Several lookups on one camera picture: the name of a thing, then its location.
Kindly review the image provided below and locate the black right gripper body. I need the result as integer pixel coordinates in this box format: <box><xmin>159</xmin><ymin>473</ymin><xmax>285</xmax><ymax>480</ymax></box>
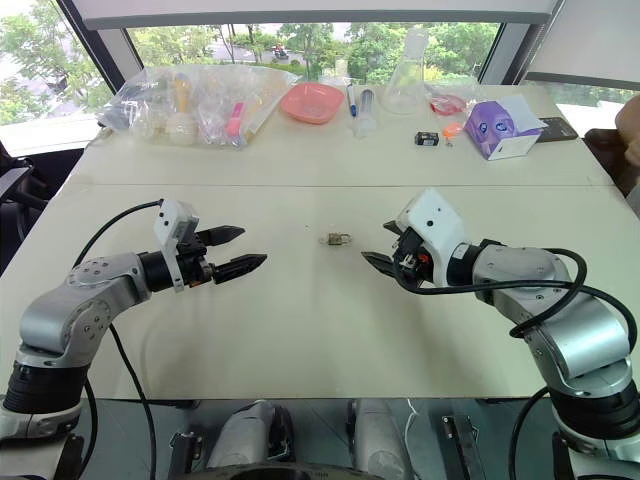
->
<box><xmin>391</xmin><ymin>226</ymin><xmax>433</xmax><ymax>290</ymax></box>

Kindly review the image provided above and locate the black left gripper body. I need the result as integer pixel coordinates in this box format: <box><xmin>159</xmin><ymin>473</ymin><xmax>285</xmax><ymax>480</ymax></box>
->
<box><xmin>174</xmin><ymin>229</ymin><xmax>219</xmax><ymax>290</ymax></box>

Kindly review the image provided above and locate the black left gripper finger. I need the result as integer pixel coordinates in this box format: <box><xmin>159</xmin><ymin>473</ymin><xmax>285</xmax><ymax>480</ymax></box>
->
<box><xmin>212</xmin><ymin>253</ymin><xmax>269</xmax><ymax>286</ymax></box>
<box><xmin>195</xmin><ymin>225</ymin><xmax>247</xmax><ymax>248</ymax></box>

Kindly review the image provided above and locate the pink plastic item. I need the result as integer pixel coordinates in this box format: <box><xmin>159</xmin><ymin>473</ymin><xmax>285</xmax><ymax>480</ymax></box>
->
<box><xmin>224</xmin><ymin>102</ymin><xmax>246</xmax><ymax>139</ymax></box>

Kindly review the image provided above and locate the clear plastic syringe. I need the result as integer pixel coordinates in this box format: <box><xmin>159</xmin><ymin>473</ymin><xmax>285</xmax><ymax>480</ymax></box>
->
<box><xmin>349</xmin><ymin>88</ymin><xmax>379</xmax><ymax>139</ymax></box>

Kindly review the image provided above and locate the clear glass conical flask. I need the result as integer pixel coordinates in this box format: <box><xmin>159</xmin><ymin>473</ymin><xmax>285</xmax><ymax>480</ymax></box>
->
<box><xmin>381</xmin><ymin>27</ymin><xmax>432</xmax><ymax>117</ymax></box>

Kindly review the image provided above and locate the clear bag with red item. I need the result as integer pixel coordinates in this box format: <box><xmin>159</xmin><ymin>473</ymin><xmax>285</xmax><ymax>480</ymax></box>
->
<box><xmin>426</xmin><ymin>81</ymin><xmax>477</xmax><ymax>117</ymax></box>

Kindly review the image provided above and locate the purple and white tissue box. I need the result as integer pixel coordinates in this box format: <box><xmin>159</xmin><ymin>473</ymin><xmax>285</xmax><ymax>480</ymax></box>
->
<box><xmin>464</xmin><ymin>94</ymin><xmax>547</xmax><ymax>162</ymax></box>

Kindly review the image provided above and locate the pink plastic bowl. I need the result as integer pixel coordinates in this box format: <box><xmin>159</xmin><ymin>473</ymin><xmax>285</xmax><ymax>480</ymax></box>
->
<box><xmin>279</xmin><ymin>82</ymin><xmax>347</xmax><ymax>126</ymax></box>

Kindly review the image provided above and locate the yellow plastic item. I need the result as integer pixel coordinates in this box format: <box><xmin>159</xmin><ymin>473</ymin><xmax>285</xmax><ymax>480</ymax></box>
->
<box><xmin>172</xmin><ymin>72</ymin><xmax>194</xmax><ymax>114</ymax></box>

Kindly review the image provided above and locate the large clear plastic bag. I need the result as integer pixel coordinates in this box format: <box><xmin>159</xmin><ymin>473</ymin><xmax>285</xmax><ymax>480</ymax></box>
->
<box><xmin>96</xmin><ymin>63</ymin><xmax>302</xmax><ymax>151</ymax></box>

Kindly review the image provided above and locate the silver rounded robot leg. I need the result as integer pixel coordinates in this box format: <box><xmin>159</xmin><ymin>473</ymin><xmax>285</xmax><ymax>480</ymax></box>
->
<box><xmin>206</xmin><ymin>399</ymin><xmax>297</xmax><ymax>471</ymax></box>
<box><xmin>346</xmin><ymin>397</ymin><xmax>417</xmax><ymax>480</ymax></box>

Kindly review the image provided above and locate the black smartphone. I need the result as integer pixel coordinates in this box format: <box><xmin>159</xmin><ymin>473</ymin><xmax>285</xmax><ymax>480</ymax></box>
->
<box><xmin>537</xmin><ymin>116</ymin><xmax>579</xmax><ymax>144</ymax></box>

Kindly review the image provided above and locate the black office chair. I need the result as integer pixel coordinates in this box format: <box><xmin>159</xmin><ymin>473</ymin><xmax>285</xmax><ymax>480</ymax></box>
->
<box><xmin>0</xmin><ymin>139</ymin><xmax>86</xmax><ymax>251</ymax></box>

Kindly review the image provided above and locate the grey window pillar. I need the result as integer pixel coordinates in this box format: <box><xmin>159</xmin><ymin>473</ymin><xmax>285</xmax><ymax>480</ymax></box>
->
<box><xmin>478</xmin><ymin>0</ymin><xmax>567</xmax><ymax>87</ymax></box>
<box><xmin>53</xmin><ymin>0</ymin><xmax>147</xmax><ymax>97</ymax></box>

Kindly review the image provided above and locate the dark brown chair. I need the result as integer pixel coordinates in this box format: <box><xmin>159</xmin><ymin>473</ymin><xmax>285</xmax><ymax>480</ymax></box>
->
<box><xmin>583</xmin><ymin>127</ymin><xmax>640</xmax><ymax>201</ymax></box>

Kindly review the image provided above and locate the white roller blind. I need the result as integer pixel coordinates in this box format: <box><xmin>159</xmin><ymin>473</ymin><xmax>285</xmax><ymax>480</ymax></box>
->
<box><xmin>521</xmin><ymin>0</ymin><xmax>640</xmax><ymax>92</ymax></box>
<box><xmin>81</xmin><ymin>0</ymin><xmax>562</xmax><ymax>32</ymax></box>

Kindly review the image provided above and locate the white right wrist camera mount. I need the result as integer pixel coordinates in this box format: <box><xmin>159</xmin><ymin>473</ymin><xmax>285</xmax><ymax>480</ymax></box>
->
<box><xmin>397</xmin><ymin>187</ymin><xmax>470</xmax><ymax>289</ymax></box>

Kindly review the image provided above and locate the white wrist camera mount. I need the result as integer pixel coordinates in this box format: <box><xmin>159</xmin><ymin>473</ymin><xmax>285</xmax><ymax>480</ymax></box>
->
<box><xmin>152</xmin><ymin>199</ymin><xmax>201</xmax><ymax>294</ymax></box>
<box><xmin>397</xmin><ymin>187</ymin><xmax>470</xmax><ymax>289</ymax></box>

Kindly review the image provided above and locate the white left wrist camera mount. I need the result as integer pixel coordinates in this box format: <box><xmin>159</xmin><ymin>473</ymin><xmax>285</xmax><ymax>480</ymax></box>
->
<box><xmin>152</xmin><ymin>199</ymin><xmax>201</xmax><ymax>294</ymax></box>

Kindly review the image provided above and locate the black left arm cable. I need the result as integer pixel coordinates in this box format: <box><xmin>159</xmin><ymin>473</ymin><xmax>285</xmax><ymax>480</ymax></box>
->
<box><xmin>72</xmin><ymin>198</ymin><xmax>166</xmax><ymax>480</ymax></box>

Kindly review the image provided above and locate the thin white cable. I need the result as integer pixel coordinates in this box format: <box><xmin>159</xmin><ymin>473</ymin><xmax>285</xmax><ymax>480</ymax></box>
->
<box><xmin>403</xmin><ymin>398</ymin><xmax>420</xmax><ymax>452</ymax></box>

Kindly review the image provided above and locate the black metal bracket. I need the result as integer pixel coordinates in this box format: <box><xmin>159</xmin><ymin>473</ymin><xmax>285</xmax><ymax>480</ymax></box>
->
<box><xmin>441</xmin><ymin>413</ymin><xmax>482</xmax><ymax>480</ymax></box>
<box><xmin>167</xmin><ymin>428</ymin><xmax>205</xmax><ymax>480</ymax></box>

